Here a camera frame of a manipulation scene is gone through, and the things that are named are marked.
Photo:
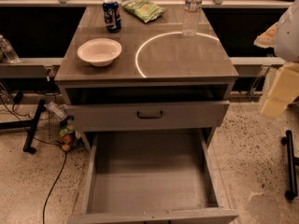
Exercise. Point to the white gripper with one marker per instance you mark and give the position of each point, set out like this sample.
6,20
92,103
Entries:
288,37

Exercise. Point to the black stand leg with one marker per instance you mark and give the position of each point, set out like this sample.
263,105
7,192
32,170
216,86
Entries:
293,162
29,125

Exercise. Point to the water bottle on left ledge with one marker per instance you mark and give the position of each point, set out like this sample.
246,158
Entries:
9,52

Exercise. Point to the black stand leg left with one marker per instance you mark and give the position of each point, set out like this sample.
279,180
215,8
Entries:
29,125

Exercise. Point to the blue soda can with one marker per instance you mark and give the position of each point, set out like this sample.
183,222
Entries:
112,16

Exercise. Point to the green chip bag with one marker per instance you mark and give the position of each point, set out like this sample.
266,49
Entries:
145,10

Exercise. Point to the white paper bowl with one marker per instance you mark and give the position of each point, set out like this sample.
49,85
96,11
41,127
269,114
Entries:
99,52

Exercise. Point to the black power adapter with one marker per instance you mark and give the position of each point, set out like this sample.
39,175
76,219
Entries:
17,98

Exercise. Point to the open grey middle drawer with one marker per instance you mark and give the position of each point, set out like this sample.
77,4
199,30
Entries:
151,177

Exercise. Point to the grey upper drawer with handle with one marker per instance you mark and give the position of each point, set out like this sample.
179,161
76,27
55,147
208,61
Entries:
132,117

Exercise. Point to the wire basket with snacks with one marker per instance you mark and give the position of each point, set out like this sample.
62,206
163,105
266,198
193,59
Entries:
61,131

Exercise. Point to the clear plastic water bottle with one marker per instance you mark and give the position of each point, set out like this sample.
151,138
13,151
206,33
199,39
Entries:
191,16

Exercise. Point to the black stand leg right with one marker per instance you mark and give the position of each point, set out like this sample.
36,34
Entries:
293,162

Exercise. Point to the grey drawer cabinet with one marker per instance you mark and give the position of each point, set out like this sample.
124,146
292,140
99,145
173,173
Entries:
157,64

